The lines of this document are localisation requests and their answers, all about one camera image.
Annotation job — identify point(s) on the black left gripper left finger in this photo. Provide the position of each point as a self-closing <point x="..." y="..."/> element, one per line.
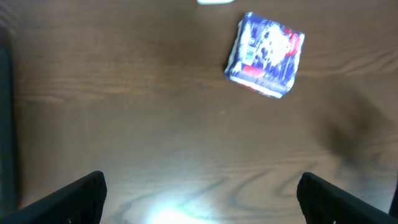
<point x="79" y="202"/>

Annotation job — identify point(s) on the grey plastic mesh basket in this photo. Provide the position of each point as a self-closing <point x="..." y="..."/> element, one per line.
<point x="8" y="170"/>

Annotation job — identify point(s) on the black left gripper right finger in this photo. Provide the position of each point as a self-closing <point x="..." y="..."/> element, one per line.
<point x="324" y="203"/>

